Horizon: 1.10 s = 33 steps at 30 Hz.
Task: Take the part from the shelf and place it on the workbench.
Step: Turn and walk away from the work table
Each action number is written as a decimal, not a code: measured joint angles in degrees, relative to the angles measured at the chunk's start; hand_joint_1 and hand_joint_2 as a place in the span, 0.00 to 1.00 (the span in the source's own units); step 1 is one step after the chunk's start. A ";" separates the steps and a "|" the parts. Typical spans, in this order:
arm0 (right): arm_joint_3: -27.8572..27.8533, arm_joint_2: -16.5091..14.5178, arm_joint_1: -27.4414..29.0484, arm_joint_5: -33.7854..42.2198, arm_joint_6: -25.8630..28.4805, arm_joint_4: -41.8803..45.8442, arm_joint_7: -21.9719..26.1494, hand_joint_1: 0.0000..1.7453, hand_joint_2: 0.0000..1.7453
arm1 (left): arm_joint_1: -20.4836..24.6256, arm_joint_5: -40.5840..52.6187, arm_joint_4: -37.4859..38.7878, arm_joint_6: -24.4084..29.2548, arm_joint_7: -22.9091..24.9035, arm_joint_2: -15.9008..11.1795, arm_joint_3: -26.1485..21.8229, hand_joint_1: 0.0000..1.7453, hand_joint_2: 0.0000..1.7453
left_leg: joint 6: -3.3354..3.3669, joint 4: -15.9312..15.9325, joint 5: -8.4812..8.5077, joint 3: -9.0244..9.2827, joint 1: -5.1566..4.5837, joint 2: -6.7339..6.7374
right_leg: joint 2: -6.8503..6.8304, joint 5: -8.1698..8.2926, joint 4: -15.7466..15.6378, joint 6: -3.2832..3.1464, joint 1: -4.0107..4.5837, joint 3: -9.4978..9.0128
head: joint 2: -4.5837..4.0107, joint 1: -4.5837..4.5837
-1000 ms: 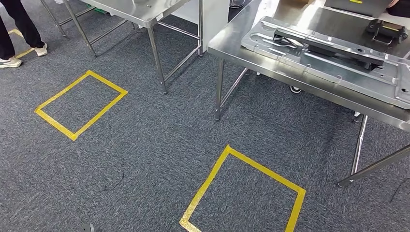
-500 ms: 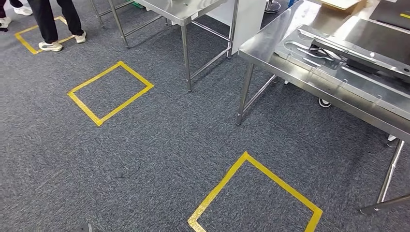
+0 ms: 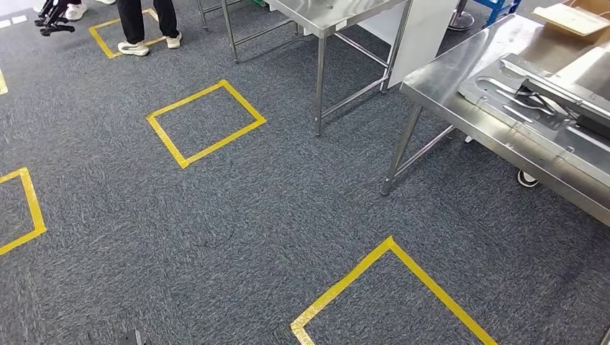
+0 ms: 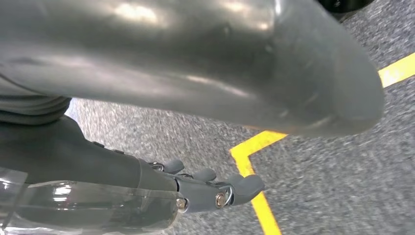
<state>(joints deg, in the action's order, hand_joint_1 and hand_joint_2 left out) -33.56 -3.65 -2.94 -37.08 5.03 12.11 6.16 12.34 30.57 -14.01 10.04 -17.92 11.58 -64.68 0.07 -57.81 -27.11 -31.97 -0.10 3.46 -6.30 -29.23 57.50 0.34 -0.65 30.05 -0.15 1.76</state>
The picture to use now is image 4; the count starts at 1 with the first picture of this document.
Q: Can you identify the black rounded object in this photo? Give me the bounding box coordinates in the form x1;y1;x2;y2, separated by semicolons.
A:
316;0;376;23

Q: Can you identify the yellow floor tape square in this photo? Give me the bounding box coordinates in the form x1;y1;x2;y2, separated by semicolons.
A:
229;52;415;235

